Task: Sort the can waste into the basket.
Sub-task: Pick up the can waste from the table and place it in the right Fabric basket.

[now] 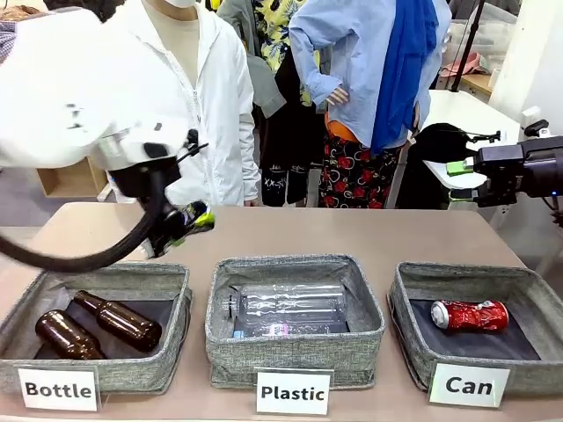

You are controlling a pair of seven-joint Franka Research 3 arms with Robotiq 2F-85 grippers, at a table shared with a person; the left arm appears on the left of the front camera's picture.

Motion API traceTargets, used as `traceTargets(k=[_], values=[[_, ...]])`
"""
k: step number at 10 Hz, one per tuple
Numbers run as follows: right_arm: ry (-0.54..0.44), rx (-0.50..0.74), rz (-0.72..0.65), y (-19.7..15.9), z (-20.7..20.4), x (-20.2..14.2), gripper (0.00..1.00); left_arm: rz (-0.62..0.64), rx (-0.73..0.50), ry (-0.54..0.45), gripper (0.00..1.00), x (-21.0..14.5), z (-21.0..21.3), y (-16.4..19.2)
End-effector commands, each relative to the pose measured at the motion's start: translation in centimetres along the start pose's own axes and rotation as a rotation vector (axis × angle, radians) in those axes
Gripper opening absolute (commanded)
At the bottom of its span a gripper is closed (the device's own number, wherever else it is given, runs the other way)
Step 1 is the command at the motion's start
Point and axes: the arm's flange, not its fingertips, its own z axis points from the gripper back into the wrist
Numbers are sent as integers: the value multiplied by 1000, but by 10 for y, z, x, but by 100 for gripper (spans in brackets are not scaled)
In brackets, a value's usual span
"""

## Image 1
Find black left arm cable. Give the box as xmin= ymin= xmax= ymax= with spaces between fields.
xmin=0 ymin=166 xmax=171 ymax=273

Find grey hanging jacket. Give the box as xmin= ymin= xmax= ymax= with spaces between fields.
xmin=217 ymin=0 xmax=288 ymax=120

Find crushed bottle purple label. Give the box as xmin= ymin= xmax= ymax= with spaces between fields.
xmin=232 ymin=323 xmax=301 ymax=339

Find white Plastic label sign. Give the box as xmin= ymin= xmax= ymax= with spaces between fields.
xmin=253 ymin=367 xmax=334 ymax=417

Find dark blue hanging cloth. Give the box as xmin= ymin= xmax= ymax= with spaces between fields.
xmin=370 ymin=0 xmax=440 ymax=156

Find black stand pole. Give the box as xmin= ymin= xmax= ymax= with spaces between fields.
xmin=450 ymin=0 xmax=486 ymax=93

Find grey basket labelled Bottle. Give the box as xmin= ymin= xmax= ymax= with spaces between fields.
xmin=0 ymin=261 xmax=194 ymax=395

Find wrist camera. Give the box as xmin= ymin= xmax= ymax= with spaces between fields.
xmin=178 ymin=128 xmax=210 ymax=162
xmin=522 ymin=117 xmax=552 ymax=138

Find white Can label sign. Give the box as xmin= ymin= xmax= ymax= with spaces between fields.
xmin=428 ymin=362 xmax=511 ymax=408

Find red floral black skirt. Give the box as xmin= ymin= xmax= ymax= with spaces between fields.
xmin=318 ymin=131 xmax=404 ymax=210

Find crushed dark printed can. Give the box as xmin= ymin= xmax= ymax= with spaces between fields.
xmin=175 ymin=200 xmax=216 ymax=237

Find grey basket labelled Can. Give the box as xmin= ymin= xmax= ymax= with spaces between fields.
xmin=386 ymin=261 xmax=563 ymax=396

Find purple plaid cloth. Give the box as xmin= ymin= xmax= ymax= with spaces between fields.
xmin=0 ymin=19 xmax=18 ymax=67

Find black bag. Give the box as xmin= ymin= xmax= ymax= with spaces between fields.
xmin=398 ymin=122 xmax=479 ymax=210

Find orange garment under shirt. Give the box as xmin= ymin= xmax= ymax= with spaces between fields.
xmin=325 ymin=119 xmax=361 ymax=144

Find brown glass bottle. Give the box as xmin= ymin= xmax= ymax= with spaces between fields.
xmin=72 ymin=289 xmax=164 ymax=353
xmin=34 ymin=309 xmax=107 ymax=361

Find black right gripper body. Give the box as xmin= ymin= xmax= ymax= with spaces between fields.
xmin=520 ymin=135 xmax=563 ymax=200

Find white side table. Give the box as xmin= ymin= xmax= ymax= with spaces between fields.
xmin=420 ymin=89 xmax=523 ymax=191

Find crushed red can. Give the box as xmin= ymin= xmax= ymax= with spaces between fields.
xmin=429 ymin=299 xmax=510 ymax=332

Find wooden open box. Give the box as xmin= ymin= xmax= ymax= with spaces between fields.
xmin=34 ymin=154 xmax=112 ymax=200

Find person in white jacket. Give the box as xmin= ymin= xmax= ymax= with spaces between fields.
xmin=99 ymin=0 xmax=262 ymax=208

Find yellow floral garment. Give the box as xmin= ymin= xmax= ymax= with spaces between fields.
xmin=253 ymin=0 xmax=323 ymax=107

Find large clear plastic bottle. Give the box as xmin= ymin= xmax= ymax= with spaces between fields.
xmin=221 ymin=282 xmax=354 ymax=338

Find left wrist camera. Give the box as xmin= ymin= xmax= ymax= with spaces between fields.
xmin=178 ymin=128 xmax=210 ymax=162

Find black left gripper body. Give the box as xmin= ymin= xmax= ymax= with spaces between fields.
xmin=107 ymin=158 xmax=184 ymax=208

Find white Bottle label sign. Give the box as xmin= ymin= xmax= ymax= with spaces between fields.
xmin=17 ymin=367 xmax=100 ymax=413

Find black printed trousers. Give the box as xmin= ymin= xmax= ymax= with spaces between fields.
xmin=257 ymin=56 xmax=327 ymax=207

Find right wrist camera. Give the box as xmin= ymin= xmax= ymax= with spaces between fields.
xmin=522 ymin=117 xmax=552 ymax=138

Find black clamp mount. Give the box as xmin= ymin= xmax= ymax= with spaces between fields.
xmin=462 ymin=129 xmax=503 ymax=144

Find mannequin in light blue shirt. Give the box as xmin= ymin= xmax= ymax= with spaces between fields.
xmin=289 ymin=0 xmax=453 ymax=155

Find grey basket labelled Plastic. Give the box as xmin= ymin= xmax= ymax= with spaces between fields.
xmin=205 ymin=253 xmax=387 ymax=390

